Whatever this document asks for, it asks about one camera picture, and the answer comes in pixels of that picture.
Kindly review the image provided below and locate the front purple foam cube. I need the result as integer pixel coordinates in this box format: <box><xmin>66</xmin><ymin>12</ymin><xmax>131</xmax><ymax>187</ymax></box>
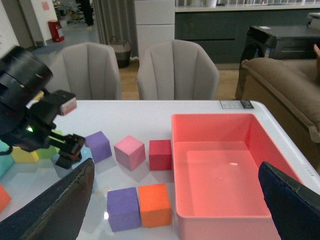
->
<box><xmin>107</xmin><ymin>187</ymin><xmax>142</xmax><ymax>232</ymax></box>

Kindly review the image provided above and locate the table label sticker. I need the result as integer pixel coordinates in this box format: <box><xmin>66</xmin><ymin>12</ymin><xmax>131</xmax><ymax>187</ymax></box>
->
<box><xmin>219</xmin><ymin>100</ymin><xmax>254</xmax><ymax>109</ymax></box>

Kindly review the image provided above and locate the right grey chair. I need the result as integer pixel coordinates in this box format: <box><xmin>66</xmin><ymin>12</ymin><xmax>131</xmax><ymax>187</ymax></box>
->
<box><xmin>136</xmin><ymin>39</ymin><xmax>220</xmax><ymax>100</ymax></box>

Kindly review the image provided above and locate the left grey chair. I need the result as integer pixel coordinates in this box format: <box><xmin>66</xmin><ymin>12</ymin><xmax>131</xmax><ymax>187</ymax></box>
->
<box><xmin>46</xmin><ymin>42</ymin><xmax>122</xmax><ymax>100</ymax></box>

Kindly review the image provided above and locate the woven basket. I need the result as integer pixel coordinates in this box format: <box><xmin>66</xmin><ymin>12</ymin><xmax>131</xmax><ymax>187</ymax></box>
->
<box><xmin>109</xmin><ymin>36</ymin><xmax>131</xmax><ymax>69</ymax></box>

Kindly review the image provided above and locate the orange foam cube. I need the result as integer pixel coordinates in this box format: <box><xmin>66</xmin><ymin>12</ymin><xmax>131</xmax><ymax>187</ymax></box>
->
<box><xmin>0</xmin><ymin>185</ymin><xmax>12</xmax><ymax>212</ymax></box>
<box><xmin>138</xmin><ymin>183</ymin><xmax>172</xmax><ymax>228</ymax></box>

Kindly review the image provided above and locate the left orange foam cube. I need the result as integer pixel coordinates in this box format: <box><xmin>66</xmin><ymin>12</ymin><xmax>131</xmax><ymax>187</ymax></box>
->
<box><xmin>0</xmin><ymin>185</ymin><xmax>12</xmax><ymax>212</ymax></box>

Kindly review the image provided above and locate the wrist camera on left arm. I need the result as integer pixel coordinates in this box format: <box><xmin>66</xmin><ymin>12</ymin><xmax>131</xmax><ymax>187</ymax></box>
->
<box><xmin>29</xmin><ymin>90</ymin><xmax>77</xmax><ymax>125</ymax></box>

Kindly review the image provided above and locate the pink plastic bin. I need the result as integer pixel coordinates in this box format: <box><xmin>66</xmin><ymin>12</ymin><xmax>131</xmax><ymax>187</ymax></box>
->
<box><xmin>171</xmin><ymin>113</ymin><xmax>299</xmax><ymax>240</ymax></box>

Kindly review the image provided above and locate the back purple foam cube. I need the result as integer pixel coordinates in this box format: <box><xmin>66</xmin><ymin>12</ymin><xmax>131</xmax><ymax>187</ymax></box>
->
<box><xmin>85</xmin><ymin>131</ymin><xmax>112</xmax><ymax>163</ymax></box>

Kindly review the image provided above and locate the dark grey counter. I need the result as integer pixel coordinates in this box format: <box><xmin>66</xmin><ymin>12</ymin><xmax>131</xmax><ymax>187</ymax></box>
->
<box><xmin>175</xmin><ymin>3</ymin><xmax>320</xmax><ymax>65</ymax></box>

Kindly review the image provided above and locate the right orange foam cube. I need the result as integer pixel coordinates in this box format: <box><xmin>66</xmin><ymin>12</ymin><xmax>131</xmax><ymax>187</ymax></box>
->
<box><xmin>138</xmin><ymin>183</ymin><xmax>172</xmax><ymax>228</ymax></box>

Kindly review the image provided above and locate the brown sofa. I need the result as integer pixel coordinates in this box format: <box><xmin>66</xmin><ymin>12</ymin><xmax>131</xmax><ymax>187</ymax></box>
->
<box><xmin>237</xmin><ymin>57</ymin><xmax>320</xmax><ymax>172</ymax></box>

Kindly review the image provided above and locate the teal plastic bin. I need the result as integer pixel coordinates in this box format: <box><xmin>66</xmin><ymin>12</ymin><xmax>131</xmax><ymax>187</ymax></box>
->
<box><xmin>0</xmin><ymin>141</ymin><xmax>15</xmax><ymax>177</ymax></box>

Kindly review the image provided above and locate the pink foam cube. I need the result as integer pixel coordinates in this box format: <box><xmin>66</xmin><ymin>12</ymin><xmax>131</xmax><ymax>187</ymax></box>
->
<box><xmin>113</xmin><ymin>135</ymin><xmax>146</xmax><ymax>171</ymax></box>

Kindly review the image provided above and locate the grey chair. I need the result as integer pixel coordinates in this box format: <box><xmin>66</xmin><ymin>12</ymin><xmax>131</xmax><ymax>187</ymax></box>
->
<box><xmin>46</xmin><ymin>42</ymin><xmax>122</xmax><ymax>100</ymax></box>
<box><xmin>136</xmin><ymin>39</ymin><xmax>220</xmax><ymax>100</ymax></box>

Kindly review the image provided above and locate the red bin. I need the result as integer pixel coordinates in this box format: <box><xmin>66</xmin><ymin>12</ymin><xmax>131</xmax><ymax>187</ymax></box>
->
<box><xmin>48</xmin><ymin>20</ymin><xmax>65</xmax><ymax>42</ymax></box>

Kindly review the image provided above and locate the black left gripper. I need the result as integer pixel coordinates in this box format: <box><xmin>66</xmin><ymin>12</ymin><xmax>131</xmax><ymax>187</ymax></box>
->
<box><xmin>0</xmin><ymin>104</ymin><xmax>86</xmax><ymax>169</ymax></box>

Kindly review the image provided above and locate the green foam cube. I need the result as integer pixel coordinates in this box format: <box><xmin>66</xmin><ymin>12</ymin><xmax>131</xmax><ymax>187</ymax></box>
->
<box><xmin>36</xmin><ymin>145</ymin><xmax>60</xmax><ymax>159</ymax></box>

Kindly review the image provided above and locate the yellow foam cube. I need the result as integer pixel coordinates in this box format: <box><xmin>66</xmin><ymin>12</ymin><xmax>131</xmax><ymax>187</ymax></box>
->
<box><xmin>11</xmin><ymin>146</ymin><xmax>40</xmax><ymax>163</ymax></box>

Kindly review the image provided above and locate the back dark red foam cube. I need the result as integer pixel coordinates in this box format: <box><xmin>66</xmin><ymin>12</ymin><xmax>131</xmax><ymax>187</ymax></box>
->
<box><xmin>149</xmin><ymin>139</ymin><xmax>172</xmax><ymax>171</ymax></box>

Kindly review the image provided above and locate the standing person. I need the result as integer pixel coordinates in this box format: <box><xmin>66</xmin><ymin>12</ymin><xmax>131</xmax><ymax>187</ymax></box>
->
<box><xmin>79</xmin><ymin>0</ymin><xmax>94</xmax><ymax>29</ymax></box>

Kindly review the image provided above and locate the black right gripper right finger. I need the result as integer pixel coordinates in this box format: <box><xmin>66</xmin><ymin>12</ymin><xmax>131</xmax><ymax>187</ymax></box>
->
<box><xmin>258</xmin><ymin>161</ymin><xmax>320</xmax><ymax>240</ymax></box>

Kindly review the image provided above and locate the blue foam cube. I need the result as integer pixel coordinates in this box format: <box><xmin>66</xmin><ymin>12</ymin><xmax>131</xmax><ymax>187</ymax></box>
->
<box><xmin>51</xmin><ymin>146</ymin><xmax>93</xmax><ymax>178</ymax></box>

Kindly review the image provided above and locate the black appliance box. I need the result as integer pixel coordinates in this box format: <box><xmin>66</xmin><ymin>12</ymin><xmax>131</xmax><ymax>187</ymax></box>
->
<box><xmin>234</xmin><ymin>25</ymin><xmax>320</xmax><ymax>100</ymax></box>

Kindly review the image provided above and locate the purple foam cube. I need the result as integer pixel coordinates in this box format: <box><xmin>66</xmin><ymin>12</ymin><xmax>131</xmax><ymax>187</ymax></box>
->
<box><xmin>107</xmin><ymin>187</ymin><xmax>142</xmax><ymax>232</ymax></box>
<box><xmin>85</xmin><ymin>131</ymin><xmax>112</xmax><ymax>163</ymax></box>

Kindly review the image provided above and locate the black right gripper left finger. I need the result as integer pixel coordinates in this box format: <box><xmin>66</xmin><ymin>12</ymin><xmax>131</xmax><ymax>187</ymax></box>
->
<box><xmin>0</xmin><ymin>158</ymin><xmax>95</xmax><ymax>240</ymax></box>

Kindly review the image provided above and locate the white cabinet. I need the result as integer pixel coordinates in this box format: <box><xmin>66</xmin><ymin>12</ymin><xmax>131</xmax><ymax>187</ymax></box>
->
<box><xmin>134</xmin><ymin>0</ymin><xmax>175</xmax><ymax>60</ymax></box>

